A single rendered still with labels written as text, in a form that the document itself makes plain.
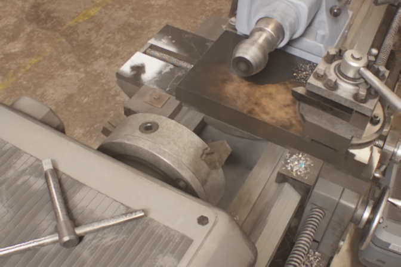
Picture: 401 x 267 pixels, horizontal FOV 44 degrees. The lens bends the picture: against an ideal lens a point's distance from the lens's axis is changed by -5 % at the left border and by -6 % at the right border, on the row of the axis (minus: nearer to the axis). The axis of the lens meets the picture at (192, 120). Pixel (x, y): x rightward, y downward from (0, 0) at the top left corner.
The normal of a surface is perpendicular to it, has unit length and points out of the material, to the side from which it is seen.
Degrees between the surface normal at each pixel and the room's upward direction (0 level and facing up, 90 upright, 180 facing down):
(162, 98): 0
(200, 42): 0
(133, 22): 0
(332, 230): 90
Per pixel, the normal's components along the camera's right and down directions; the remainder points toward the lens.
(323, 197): -0.47, 0.61
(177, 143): 0.30, -0.56
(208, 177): 0.78, -0.04
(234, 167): 0.05, -0.71
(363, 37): 0.55, -0.35
